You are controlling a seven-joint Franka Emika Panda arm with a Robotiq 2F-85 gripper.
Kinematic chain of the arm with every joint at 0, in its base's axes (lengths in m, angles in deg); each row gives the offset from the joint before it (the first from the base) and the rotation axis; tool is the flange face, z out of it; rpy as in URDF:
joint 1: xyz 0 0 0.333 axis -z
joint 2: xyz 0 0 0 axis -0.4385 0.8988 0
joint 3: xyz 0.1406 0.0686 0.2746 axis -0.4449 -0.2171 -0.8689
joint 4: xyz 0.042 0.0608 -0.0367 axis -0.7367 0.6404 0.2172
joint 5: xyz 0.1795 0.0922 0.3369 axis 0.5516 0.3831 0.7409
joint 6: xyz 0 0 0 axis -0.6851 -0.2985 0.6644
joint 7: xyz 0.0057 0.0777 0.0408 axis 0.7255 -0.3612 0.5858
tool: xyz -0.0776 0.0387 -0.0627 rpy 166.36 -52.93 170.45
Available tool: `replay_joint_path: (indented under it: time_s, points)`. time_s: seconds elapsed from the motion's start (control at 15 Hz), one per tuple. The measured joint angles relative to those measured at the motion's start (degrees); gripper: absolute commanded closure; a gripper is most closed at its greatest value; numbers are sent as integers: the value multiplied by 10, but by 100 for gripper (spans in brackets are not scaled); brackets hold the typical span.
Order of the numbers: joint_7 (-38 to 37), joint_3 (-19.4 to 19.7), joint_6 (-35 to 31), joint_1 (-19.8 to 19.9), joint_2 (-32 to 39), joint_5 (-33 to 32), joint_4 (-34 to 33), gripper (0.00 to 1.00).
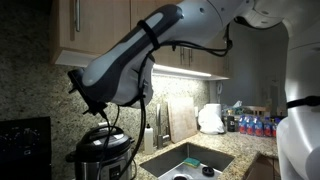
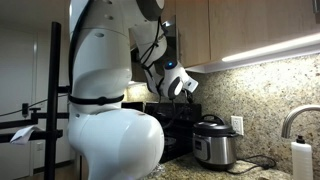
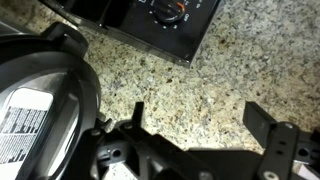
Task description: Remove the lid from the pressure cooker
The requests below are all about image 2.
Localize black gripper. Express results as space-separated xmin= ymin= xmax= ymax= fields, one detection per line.
xmin=184 ymin=88 xmax=195 ymax=105

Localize black pressure cooker lid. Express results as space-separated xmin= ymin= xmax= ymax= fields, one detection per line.
xmin=192 ymin=114 xmax=240 ymax=138

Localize stainless steel pressure cooker base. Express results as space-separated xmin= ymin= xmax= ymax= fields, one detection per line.
xmin=192 ymin=132 xmax=239 ymax=171

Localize black kitchen stove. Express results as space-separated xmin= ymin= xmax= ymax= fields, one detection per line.
xmin=121 ymin=101 xmax=203 ymax=164

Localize under cabinet light strip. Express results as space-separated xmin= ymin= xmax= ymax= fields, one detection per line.
xmin=184 ymin=32 xmax=320 ymax=74

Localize curved metal faucet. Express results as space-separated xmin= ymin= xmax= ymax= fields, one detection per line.
xmin=281 ymin=103 xmax=320 ymax=139

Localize white soap bottle black cap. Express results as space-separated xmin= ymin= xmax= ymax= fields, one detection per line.
xmin=290 ymin=134 xmax=314 ymax=180

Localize white paper tag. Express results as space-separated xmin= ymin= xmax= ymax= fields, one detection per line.
xmin=9 ymin=124 xmax=43 ymax=146

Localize white wall outlet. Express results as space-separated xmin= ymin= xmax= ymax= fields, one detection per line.
xmin=230 ymin=115 xmax=245 ymax=136

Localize black strap on arm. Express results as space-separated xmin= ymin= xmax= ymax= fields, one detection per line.
xmin=67 ymin=93 xmax=126 ymax=107

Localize wooden wall cabinets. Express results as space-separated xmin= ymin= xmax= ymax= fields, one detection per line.
xmin=126 ymin=0 xmax=320 ymax=83

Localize black cooker power cord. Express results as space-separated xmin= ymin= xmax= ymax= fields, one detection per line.
xmin=226 ymin=153 xmax=278 ymax=176

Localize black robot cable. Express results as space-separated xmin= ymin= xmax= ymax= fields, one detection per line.
xmin=67 ymin=0 xmax=188 ymax=131

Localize black metal stand frame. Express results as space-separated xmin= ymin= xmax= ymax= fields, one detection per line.
xmin=0 ymin=21 xmax=72 ymax=180

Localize thin black wire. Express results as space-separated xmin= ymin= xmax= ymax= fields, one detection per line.
xmin=0 ymin=93 xmax=70 ymax=118

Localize metal cabinet handle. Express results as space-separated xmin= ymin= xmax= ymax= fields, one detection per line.
xmin=312 ymin=0 xmax=320 ymax=25

